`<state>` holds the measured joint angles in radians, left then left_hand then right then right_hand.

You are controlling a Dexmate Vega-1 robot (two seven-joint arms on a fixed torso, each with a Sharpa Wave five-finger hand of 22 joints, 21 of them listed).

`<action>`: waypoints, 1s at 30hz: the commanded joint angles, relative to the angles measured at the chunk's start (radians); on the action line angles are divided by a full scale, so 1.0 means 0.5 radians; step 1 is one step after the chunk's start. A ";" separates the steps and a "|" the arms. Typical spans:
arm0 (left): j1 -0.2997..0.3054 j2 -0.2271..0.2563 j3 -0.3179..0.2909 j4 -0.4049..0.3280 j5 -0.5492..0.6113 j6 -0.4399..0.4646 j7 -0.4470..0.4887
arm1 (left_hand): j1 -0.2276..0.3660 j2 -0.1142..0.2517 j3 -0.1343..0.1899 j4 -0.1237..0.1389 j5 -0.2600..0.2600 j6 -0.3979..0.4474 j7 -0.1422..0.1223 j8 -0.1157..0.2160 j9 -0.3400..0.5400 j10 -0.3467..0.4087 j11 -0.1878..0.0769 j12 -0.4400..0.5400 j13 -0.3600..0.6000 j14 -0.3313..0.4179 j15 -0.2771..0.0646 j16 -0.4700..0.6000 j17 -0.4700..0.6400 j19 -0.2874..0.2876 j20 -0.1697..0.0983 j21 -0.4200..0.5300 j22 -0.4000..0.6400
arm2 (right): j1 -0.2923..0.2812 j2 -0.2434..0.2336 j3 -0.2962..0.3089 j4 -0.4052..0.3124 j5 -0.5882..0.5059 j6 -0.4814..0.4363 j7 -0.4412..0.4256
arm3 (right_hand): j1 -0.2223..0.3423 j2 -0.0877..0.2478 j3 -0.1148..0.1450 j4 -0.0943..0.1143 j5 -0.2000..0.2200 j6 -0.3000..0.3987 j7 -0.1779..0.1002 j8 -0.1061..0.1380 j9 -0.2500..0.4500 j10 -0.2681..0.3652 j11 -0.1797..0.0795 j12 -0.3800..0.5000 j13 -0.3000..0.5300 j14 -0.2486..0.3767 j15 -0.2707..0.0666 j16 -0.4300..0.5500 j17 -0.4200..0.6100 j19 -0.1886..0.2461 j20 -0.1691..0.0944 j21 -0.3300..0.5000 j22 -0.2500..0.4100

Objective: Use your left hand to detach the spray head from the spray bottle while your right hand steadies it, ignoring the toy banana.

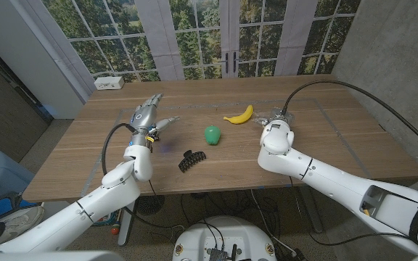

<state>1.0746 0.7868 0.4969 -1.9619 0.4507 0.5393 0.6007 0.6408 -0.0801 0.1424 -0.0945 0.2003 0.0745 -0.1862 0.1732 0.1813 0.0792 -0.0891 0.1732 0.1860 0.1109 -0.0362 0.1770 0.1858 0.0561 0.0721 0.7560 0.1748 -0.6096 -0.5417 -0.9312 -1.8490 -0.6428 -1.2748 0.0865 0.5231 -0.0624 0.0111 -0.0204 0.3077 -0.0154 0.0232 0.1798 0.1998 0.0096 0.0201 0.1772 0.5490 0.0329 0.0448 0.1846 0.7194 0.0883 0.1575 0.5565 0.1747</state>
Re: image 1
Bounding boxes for grey table leg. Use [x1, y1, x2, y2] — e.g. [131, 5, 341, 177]
[117, 206, 137, 247]
[298, 186, 324, 234]

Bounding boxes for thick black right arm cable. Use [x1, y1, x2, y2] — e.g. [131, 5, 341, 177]
[281, 79, 418, 166]

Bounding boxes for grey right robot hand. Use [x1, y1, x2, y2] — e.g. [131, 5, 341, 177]
[263, 107, 295, 126]

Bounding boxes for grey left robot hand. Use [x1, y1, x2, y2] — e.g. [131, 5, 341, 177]
[129, 93, 181, 137]

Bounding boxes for grey sneaker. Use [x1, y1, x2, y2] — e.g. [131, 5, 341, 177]
[0, 205, 46, 251]

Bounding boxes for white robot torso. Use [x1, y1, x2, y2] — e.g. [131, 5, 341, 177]
[171, 215, 278, 261]

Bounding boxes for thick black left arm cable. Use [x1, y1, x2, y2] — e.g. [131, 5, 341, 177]
[101, 123, 185, 233]

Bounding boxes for black round floor fan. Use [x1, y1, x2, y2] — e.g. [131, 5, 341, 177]
[136, 194, 165, 215]

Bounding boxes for clear plastic spray bottle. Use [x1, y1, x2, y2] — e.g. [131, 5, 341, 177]
[252, 112, 271, 126]

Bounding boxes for yellow toy banana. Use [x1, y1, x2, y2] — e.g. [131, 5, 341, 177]
[223, 104, 254, 125]

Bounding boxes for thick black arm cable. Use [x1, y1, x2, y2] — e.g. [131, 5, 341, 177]
[281, 79, 418, 166]
[101, 123, 185, 233]

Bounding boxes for black hair claw clip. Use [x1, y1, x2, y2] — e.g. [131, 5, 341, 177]
[178, 149, 207, 173]

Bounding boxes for white power strip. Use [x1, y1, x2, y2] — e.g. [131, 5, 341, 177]
[93, 75, 126, 91]

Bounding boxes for tangled black floor cables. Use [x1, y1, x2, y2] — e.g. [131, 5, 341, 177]
[179, 190, 281, 235]

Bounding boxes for green toy bell pepper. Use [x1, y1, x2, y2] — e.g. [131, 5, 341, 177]
[204, 125, 222, 146]

